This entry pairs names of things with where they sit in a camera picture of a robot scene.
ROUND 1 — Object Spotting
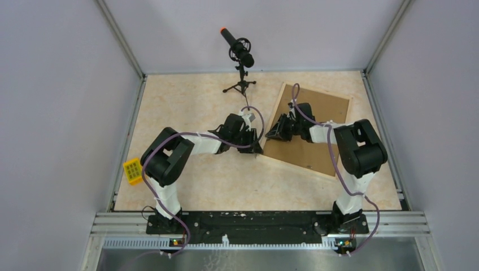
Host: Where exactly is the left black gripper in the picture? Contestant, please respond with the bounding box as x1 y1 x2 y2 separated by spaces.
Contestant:
230 128 263 155

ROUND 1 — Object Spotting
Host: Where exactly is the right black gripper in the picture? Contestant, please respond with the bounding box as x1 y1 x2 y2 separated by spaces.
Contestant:
266 113 303 142

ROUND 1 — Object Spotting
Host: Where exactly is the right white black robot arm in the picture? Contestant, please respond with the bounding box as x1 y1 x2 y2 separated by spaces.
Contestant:
266 103 388 233

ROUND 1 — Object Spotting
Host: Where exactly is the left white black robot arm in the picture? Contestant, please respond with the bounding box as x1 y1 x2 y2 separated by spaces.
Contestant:
140 112 263 233

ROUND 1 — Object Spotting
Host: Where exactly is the black mini tripod stand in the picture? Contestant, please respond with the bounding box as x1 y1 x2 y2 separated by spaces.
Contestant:
222 62 257 107

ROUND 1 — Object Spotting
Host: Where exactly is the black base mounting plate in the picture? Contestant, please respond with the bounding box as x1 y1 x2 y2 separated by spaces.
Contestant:
146 211 369 246

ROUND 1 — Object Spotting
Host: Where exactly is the black microphone orange tip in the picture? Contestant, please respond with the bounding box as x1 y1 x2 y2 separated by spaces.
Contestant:
220 27 254 68

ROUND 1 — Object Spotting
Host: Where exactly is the yellow plastic block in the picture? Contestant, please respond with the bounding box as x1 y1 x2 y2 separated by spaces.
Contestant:
123 158 143 186

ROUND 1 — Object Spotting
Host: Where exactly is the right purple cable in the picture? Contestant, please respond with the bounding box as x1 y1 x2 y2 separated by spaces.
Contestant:
291 82 381 257

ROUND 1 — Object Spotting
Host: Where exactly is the purple cable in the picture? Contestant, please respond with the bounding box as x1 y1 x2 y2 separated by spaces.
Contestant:
291 82 381 257
141 106 265 259

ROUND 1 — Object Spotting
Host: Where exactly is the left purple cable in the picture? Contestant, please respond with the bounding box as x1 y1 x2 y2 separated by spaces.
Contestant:
141 106 265 259

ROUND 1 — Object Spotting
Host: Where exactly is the white cable duct rail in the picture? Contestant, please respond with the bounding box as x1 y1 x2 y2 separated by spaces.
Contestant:
103 236 337 250

